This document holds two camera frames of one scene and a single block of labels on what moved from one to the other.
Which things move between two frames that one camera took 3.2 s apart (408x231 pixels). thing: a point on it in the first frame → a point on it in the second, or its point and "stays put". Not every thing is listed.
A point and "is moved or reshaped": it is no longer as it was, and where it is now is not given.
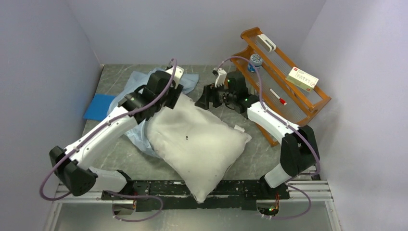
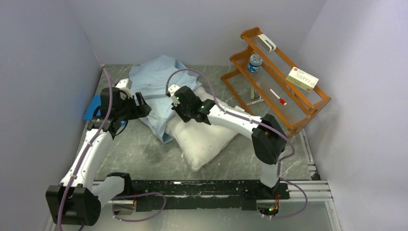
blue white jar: x=256 y=59 stays put
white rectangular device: x=266 y=43 stays put
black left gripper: x=175 y=94 → x=141 y=110
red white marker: x=282 y=100 stays put
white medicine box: x=302 y=79 stays put
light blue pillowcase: x=133 y=79 is moved or reshaped
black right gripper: x=209 y=96 → x=177 y=109
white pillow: x=198 y=144 is moved or reshaped
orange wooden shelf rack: x=275 y=83 stays put
